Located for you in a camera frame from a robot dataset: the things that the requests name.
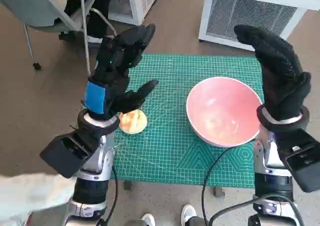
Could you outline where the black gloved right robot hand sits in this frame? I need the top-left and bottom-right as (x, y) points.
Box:
(233, 24), (313, 124)

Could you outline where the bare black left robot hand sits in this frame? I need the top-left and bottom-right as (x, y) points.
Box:
(81, 23), (160, 123)

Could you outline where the round toy bread bun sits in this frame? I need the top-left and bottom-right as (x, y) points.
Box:
(118, 108), (148, 135)

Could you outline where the pink bowl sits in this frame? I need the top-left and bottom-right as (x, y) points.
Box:
(185, 76), (264, 148)

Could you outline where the green cutting mat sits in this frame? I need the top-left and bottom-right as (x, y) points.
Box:
(109, 52), (266, 188)

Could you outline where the large white mesh cabinet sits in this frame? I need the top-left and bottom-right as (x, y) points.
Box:
(198, 0), (320, 53)

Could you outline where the small white mesh cabinet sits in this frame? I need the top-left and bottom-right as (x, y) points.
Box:
(106, 0), (165, 26)

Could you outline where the grey chair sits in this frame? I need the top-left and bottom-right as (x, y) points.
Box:
(0, 0), (118, 72)

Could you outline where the white shoe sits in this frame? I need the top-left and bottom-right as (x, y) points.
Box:
(180, 203), (198, 226)
(140, 212), (156, 226)

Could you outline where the white robot torso cover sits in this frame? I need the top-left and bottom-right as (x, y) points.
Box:
(0, 172), (77, 226)

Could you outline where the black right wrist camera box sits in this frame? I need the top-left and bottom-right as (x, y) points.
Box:
(276, 127), (320, 194)

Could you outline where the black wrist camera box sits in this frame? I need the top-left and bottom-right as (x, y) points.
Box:
(276, 127), (320, 194)
(39, 127), (101, 179)

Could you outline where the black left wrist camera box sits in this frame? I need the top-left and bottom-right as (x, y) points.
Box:
(39, 127), (101, 179)

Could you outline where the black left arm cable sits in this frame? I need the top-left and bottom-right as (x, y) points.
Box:
(99, 164), (120, 226)

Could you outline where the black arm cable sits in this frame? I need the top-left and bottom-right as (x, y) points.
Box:
(99, 164), (120, 226)
(201, 145), (306, 226)

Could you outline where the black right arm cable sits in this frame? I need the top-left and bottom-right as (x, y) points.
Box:
(201, 145), (306, 226)

